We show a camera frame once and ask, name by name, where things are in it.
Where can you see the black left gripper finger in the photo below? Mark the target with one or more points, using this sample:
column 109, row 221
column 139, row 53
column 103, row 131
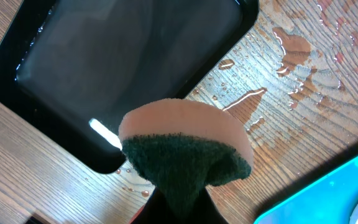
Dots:
column 157, row 211

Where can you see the black rectangular tray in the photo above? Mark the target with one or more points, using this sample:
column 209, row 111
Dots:
column 74, row 68

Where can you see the teal plastic tray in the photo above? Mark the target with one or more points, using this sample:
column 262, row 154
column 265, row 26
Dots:
column 330, row 199

